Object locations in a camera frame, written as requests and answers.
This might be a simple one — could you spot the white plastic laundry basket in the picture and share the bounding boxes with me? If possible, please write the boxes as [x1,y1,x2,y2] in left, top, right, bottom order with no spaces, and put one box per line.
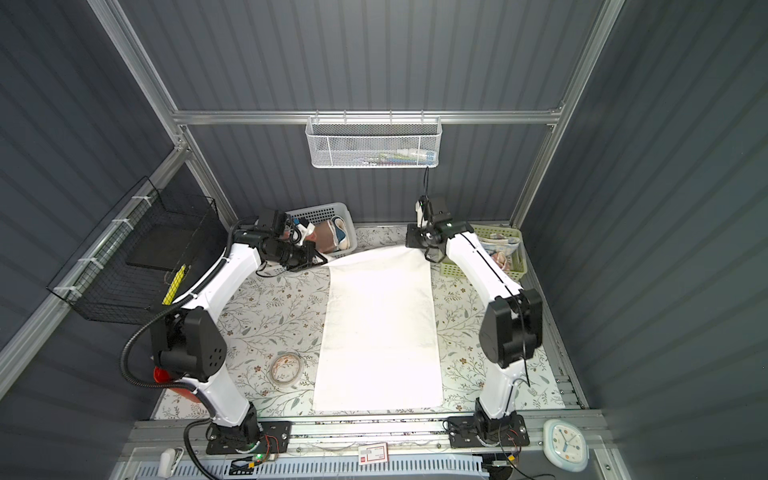
[286,202,358,258]

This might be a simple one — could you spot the orange towel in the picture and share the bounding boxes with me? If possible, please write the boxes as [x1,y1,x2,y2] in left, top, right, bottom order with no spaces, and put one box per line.
[306,220,338,254]

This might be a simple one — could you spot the patterned cloth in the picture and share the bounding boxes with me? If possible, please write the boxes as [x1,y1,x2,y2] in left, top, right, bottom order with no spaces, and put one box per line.
[479,233,521,272]

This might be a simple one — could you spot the green perforated plastic basket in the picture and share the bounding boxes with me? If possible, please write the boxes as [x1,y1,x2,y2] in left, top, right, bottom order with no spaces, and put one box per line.
[472,224,527,282]

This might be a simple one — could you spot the white towel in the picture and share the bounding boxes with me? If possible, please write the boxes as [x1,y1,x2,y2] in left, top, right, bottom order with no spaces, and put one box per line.
[313,246,443,413]

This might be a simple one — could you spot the blue beige Doraemon towel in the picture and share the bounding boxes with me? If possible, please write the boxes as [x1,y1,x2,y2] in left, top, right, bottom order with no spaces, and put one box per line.
[329,216,350,251]

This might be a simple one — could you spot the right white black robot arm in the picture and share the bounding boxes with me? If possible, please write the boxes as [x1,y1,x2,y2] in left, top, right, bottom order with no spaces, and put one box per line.
[406,195,543,422]

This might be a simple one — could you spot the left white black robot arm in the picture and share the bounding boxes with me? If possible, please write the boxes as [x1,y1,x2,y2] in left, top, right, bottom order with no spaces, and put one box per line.
[149,211,328,429]

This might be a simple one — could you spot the clear tape roll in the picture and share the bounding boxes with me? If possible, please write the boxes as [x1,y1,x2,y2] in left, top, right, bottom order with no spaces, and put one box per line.
[267,352,303,387]

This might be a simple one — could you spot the red pencil cup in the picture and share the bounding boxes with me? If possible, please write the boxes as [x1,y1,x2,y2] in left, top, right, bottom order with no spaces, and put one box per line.
[153,367,197,402]

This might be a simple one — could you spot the red white label card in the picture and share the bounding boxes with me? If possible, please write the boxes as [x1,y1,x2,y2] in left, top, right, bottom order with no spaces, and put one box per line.
[358,442,389,466]

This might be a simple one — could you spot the white round clock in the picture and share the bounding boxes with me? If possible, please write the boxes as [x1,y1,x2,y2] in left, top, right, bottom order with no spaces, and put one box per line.
[542,419,590,473]

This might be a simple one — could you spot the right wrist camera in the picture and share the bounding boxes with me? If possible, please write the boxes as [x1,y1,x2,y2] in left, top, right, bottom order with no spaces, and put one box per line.
[415,202,426,228]

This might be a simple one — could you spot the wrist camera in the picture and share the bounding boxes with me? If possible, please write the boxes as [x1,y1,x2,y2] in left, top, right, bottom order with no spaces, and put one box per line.
[293,217,315,245]
[415,202,426,228]

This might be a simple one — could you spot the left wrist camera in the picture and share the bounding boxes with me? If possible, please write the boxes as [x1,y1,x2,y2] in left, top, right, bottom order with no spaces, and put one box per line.
[293,217,315,245]

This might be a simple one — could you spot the white wire wall basket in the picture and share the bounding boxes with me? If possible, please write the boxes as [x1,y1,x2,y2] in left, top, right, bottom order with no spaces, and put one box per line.
[305,116,443,169]

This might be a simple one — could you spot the black wire wall basket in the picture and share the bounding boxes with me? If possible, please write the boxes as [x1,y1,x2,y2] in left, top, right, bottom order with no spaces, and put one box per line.
[47,182,226,325]

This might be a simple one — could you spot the black corrugated cable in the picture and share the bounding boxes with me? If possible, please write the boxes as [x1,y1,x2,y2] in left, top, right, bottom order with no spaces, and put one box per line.
[118,218,253,480]

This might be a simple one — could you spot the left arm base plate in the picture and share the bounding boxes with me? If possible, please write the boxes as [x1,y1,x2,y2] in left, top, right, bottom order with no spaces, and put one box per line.
[206,421,292,455]

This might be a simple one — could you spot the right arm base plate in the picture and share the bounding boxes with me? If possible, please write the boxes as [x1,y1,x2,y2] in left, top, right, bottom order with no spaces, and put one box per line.
[442,414,530,449]

